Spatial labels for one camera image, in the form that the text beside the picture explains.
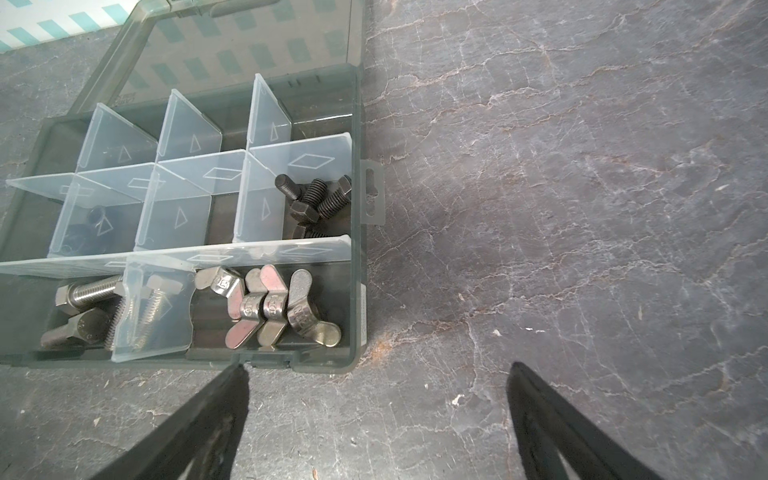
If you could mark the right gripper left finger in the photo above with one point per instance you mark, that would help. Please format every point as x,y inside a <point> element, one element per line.
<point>199,441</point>

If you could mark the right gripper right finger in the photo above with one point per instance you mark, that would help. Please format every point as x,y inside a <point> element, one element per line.
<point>551,432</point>

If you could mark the silver hex bolt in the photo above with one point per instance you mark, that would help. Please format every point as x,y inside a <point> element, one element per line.
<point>162,289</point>
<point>73,299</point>
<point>87,328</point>

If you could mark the silver wing nut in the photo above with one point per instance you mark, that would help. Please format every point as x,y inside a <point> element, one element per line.
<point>244,302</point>
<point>303,315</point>
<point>274,306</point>
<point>226,283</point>

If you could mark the silver hex bolt angled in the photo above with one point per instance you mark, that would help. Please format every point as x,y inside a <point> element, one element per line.
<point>123,308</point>

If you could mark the black bolt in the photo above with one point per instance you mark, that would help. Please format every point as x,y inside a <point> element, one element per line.
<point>288,187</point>
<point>336,200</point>
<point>307,231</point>
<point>305,209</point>

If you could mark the green plastic organizer box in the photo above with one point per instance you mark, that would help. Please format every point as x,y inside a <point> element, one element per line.
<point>180,132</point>

